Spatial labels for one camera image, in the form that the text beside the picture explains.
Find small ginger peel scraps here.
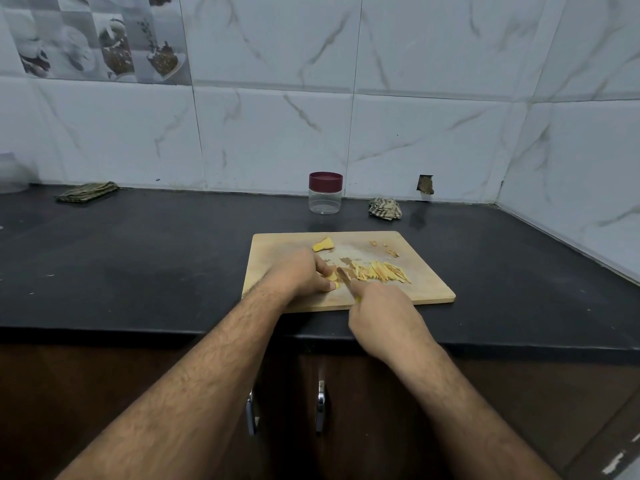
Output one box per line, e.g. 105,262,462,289
368,239,401,259

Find clear plastic container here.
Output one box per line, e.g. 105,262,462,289
0,153,30,195

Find person's right forearm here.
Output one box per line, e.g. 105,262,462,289
398,347,561,480

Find clear jar maroon lid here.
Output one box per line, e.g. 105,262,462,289
308,171,344,216

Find person's right hand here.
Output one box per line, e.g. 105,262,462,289
334,267,437,370

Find folded green cloth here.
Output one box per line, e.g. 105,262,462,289
55,181,120,205

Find black countertop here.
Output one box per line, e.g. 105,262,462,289
0,183,640,354

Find decorative picture tiles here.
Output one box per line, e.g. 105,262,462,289
0,0,192,86

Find wooden cutting board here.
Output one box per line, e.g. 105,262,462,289
241,231,457,313

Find metal cabinet handle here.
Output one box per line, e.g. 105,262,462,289
244,387,260,438
314,379,329,435

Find crumpled patterned cloth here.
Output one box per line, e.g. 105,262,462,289
368,197,403,222

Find brown wooden cabinet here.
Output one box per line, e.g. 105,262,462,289
0,339,640,480

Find person's left hand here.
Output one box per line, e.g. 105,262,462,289
258,245,338,306

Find person's left forearm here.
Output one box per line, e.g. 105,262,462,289
56,287,289,480

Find pile of ginger strips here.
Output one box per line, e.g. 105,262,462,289
338,257,412,286

